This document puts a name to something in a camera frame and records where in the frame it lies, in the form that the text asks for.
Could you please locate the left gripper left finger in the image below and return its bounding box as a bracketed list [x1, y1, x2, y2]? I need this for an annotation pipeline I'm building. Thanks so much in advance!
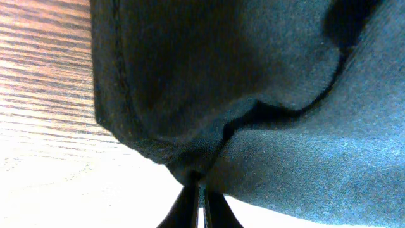
[157, 186, 199, 228]

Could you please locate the black t-shirt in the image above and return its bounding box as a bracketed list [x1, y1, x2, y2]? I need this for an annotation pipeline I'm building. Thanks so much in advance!
[90, 0, 404, 227]

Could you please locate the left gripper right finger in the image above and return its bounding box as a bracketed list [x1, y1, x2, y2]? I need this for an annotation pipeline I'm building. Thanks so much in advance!
[202, 189, 243, 228]

